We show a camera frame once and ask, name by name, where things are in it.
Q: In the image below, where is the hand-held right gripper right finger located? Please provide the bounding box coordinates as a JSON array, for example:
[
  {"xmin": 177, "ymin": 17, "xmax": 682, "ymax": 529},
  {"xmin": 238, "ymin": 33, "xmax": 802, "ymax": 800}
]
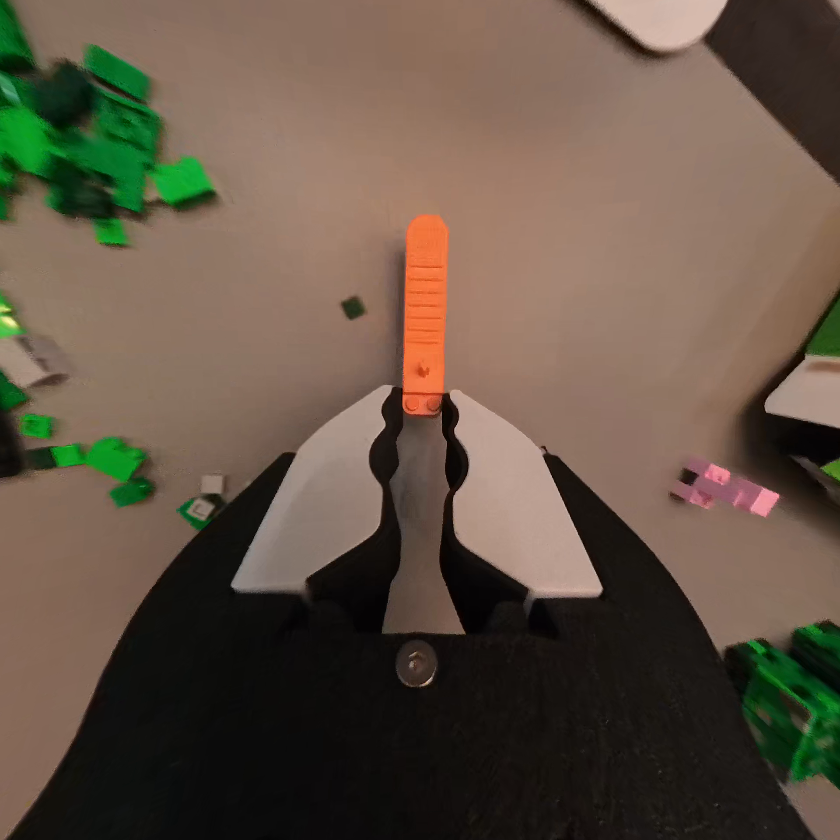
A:
[{"xmin": 438, "ymin": 389, "xmax": 603, "ymax": 631}]

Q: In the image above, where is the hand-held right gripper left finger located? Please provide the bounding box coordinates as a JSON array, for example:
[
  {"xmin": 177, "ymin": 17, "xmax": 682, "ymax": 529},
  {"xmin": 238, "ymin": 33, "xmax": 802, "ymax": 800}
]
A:
[{"xmin": 231, "ymin": 386, "xmax": 403, "ymax": 631}]

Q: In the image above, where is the orange brick separator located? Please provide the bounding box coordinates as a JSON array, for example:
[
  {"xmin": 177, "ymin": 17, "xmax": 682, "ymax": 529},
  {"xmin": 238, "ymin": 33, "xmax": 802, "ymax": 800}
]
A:
[{"xmin": 402, "ymin": 214, "xmax": 452, "ymax": 418}]

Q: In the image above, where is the pink lego pig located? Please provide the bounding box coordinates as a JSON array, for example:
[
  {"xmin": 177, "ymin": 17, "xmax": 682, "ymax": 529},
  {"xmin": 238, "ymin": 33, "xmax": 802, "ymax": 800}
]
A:
[{"xmin": 669, "ymin": 459, "xmax": 782, "ymax": 519}]

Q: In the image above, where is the green lego build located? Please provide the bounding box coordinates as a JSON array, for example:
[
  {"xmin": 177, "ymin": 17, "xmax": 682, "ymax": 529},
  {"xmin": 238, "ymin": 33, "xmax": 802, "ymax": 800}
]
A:
[{"xmin": 724, "ymin": 621, "xmax": 840, "ymax": 785}]

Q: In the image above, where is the pile of green lego bricks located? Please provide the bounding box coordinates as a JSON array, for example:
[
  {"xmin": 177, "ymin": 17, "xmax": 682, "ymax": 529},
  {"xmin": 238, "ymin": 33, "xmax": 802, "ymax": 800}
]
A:
[{"xmin": 0, "ymin": 0, "xmax": 227, "ymax": 532}]

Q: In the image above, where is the green white box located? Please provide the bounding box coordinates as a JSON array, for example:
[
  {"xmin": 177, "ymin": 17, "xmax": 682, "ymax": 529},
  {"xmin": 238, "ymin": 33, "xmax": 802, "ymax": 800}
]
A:
[{"xmin": 763, "ymin": 308, "xmax": 840, "ymax": 463}]

